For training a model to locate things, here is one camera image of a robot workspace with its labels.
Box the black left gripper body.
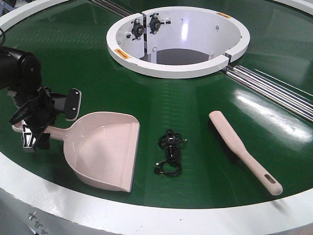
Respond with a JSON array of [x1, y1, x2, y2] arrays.
[[9, 87, 66, 137]]

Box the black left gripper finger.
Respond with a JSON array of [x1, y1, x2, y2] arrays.
[[22, 124, 36, 152], [35, 133, 50, 149]]

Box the pink plastic dustpan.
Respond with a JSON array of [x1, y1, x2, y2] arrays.
[[12, 111, 141, 193]]

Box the black cable small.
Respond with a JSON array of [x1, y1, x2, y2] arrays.
[[154, 161, 182, 176]]

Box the black cable large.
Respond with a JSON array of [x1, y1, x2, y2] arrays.
[[158, 129, 187, 162]]

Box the pink hand broom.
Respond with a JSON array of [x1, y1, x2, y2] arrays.
[[208, 111, 283, 196]]

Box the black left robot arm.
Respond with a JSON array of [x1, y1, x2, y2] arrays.
[[0, 47, 66, 151]]

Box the white outer conveyor rim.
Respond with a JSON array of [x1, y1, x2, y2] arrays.
[[0, 0, 313, 235]]

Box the orange warning sticker front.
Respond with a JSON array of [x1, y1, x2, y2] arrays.
[[114, 49, 130, 59]]

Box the orange warning sticker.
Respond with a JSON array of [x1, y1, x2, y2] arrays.
[[114, 49, 130, 59], [217, 12, 231, 19]]

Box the steel rollers top left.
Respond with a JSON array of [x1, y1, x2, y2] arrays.
[[90, 0, 134, 17]]

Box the steel rollers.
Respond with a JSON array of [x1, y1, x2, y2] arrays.
[[223, 66, 313, 122], [90, 0, 134, 17]]

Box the orange warning sticker back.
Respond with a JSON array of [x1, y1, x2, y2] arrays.
[[217, 12, 231, 19]]

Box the steel rollers right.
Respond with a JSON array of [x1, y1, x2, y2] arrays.
[[223, 66, 313, 122]]

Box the black bearing mount left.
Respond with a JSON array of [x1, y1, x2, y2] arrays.
[[132, 19, 144, 40]]

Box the black bearing mount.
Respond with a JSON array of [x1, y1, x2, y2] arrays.
[[132, 19, 144, 40], [149, 14, 161, 34]]

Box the black bearing mount right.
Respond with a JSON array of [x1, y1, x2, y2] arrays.
[[149, 14, 161, 34]]

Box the white inner conveyor ring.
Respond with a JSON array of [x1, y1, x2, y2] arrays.
[[106, 6, 251, 79]]

